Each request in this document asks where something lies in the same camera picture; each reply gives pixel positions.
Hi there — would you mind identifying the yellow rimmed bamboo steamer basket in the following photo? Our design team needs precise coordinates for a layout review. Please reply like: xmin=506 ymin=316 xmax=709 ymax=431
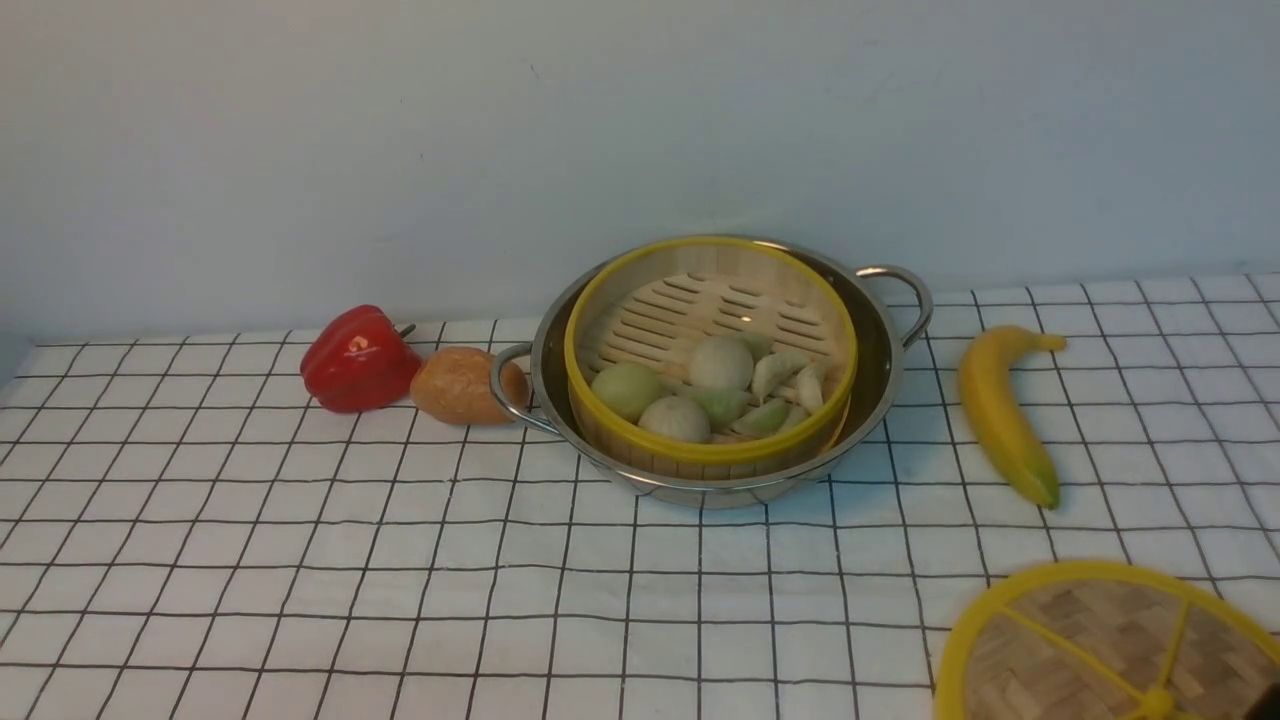
xmin=564 ymin=236 xmax=858 ymax=480

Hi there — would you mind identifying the yellow rimmed woven steamer lid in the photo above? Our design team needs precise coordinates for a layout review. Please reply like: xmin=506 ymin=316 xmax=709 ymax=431
xmin=933 ymin=560 xmax=1279 ymax=719

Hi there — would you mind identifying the pale yellow round bun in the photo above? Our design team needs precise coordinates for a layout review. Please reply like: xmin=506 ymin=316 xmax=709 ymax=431
xmin=590 ymin=363 xmax=667 ymax=424

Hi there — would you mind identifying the white round bun lower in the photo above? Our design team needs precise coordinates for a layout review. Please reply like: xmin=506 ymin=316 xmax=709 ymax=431
xmin=637 ymin=395 xmax=712 ymax=445

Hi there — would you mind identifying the white round bun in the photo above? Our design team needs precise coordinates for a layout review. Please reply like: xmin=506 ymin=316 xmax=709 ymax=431
xmin=637 ymin=395 xmax=712 ymax=445
xmin=687 ymin=334 xmax=755 ymax=391

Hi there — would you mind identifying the white round bun upper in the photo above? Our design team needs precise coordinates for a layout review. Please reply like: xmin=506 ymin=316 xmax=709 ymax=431
xmin=687 ymin=334 xmax=755 ymax=391

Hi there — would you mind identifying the brown potato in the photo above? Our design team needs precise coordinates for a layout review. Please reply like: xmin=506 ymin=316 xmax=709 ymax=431
xmin=410 ymin=346 xmax=512 ymax=427

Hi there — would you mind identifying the red bell pepper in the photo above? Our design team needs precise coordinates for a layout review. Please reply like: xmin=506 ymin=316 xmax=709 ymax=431
xmin=300 ymin=304 xmax=422 ymax=414

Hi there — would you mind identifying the yellow banana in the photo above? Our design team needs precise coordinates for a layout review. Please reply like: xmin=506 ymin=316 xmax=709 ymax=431
xmin=957 ymin=325 xmax=1068 ymax=510

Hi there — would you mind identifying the white grid tablecloth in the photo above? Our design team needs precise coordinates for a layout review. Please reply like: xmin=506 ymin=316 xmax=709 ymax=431
xmin=1 ymin=274 xmax=1279 ymax=719

